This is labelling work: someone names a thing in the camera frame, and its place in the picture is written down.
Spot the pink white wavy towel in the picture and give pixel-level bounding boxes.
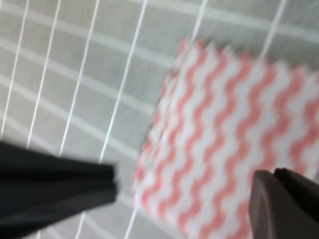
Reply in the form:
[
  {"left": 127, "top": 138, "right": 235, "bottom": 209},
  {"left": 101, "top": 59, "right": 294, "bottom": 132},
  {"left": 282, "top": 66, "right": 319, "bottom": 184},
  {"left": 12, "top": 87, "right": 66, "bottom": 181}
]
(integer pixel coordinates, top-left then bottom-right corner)
[{"left": 133, "top": 38, "right": 319, "bottom": 239}]

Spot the grey grid tablecloth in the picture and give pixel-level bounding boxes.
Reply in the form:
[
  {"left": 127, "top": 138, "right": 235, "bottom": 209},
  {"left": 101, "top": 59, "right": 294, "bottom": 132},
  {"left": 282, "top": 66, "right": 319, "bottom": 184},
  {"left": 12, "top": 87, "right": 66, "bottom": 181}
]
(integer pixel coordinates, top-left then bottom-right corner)
[{"left": 0, "top": 0, "right": 319, "bottom": 239}]

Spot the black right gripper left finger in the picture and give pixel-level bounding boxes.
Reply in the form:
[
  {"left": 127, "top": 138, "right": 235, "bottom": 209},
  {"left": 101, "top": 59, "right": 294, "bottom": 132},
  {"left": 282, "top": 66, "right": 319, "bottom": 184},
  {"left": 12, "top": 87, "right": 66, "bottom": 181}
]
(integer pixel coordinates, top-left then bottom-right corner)
[{"left": 0, "top": 142, "right": 117, "bottom": 233}]

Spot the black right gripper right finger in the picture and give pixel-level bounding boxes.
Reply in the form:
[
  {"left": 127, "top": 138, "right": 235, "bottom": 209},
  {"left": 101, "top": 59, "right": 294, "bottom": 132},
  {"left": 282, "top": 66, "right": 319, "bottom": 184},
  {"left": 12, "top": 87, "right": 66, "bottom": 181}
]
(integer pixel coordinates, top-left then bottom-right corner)
[{"left": 249, "top": 168, "right": 319, "bottom": 239}]

